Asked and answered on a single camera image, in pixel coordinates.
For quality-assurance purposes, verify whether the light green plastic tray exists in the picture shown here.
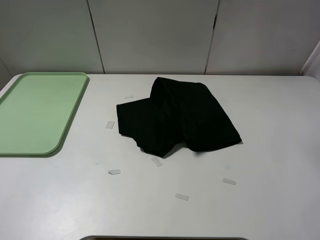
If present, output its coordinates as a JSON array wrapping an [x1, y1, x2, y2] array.
[[0, 72, 89, 157]]

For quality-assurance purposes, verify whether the white tape strip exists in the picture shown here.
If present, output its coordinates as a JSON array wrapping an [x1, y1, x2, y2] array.
[[108, 169, 121, 175], [175, 193, 189, 201], [151, 157, 163, 167], [106, 121, 115, 129], [222, 177, 236, 186]]

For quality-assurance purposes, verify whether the black short sleeve t-shirt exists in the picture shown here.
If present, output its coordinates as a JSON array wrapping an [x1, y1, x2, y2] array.
[[116, 77, 242, 158]]

